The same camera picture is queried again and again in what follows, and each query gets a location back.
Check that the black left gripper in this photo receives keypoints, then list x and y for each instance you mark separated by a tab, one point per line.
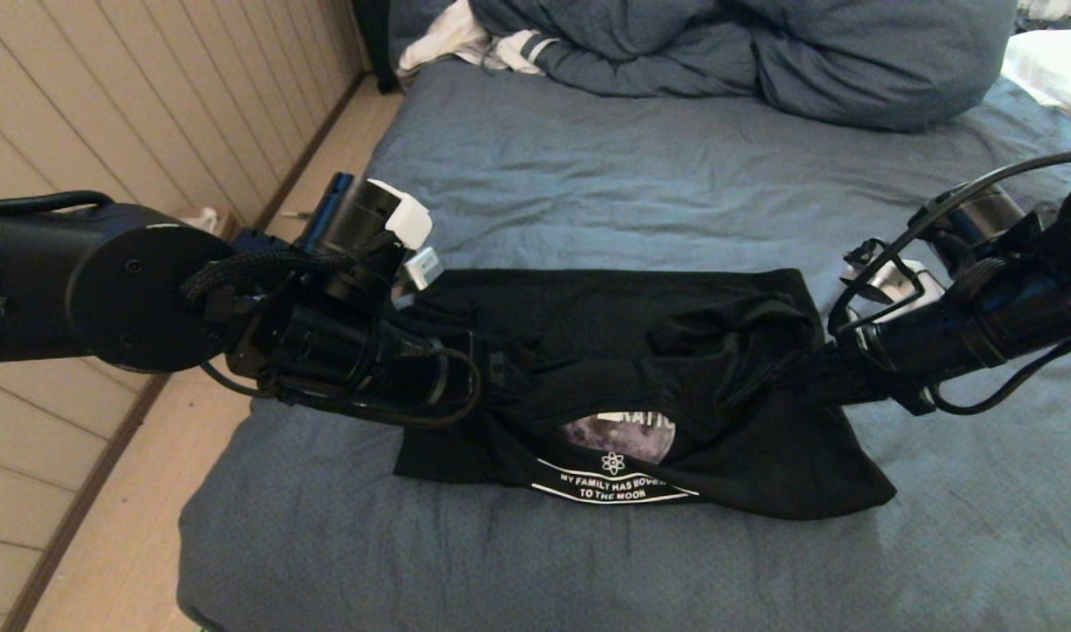
430	369

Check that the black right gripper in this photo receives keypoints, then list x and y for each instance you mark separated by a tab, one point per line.
922	351

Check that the black moon print t-shirt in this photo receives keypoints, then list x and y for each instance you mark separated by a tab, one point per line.
632	351

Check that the brown trash bin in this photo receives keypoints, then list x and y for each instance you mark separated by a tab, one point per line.
224	226

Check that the crumpled plastic bin bag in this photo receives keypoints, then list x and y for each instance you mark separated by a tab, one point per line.
204	219

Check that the blue crumpled duvet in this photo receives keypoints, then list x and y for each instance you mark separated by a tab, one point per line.
808	61

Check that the white striped garment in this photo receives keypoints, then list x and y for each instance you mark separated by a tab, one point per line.
448	44

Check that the dark bedside furniture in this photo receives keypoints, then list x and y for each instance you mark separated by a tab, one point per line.
377	44

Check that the white pillow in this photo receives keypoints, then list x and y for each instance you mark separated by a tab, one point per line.
1058	70

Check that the white left wrist camera on bracket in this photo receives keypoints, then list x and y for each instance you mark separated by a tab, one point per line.
420	270

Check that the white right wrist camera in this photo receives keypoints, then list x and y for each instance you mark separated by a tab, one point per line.
895	281

